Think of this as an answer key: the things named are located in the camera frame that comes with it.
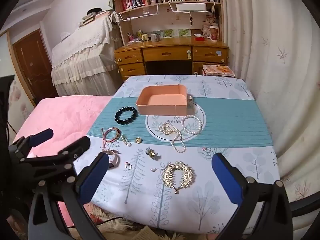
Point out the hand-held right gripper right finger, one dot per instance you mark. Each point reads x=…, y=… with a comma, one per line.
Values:
x=226, y=180

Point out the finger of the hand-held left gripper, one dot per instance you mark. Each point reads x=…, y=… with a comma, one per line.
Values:
x=75, y=147
x=41, y=136

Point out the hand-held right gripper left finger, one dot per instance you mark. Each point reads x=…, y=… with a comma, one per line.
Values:
x=93, y=180

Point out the gold leaf hair ornament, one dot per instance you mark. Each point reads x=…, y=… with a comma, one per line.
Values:
x=172, y=177

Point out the pink plastic tray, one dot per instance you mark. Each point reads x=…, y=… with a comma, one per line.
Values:
x=160, y=100

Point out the pink blanket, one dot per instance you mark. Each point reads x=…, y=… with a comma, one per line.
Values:
x=62, y=120

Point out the tree print tablecloth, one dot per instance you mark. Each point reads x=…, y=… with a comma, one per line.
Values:
x=225, y=135

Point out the gold crystal brooch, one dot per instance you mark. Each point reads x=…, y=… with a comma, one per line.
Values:
x=151, y=153

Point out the brown wooden door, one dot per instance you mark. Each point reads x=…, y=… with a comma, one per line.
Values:
x=32, y=65

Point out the lace covered piano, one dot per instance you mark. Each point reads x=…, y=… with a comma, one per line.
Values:
x=82, y=55

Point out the stack of cookbooks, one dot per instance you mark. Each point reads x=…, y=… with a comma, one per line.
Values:
x=218, y=70

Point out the white floral curtain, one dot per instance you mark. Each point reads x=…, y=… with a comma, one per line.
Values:
x=275, y=67

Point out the pile of books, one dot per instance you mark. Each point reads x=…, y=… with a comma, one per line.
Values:
x=93, y=18

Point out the wooden desk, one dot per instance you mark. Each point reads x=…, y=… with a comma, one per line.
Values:
x=165, y=52

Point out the yellow cup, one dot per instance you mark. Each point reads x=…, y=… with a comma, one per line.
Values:
x=145, y=36

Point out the grey mug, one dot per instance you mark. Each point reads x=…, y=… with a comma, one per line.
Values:
x=155, y=37

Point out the black hat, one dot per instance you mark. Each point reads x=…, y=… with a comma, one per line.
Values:
x=93, y=11

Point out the small red box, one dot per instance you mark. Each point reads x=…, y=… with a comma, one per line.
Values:
x=199, y=39

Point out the red and white canister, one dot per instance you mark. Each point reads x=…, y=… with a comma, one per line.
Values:
x=214, y=33

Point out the floral patterned box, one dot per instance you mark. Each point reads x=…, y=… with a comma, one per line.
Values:
x=206, y=32

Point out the row of plant postcards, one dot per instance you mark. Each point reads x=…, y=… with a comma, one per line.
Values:
x=176, y=32

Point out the row of red books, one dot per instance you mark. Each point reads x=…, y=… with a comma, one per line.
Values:
x=132, y=2

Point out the wooden bookshelf hutch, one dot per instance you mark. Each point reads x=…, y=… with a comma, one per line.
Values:
x=162, y=17

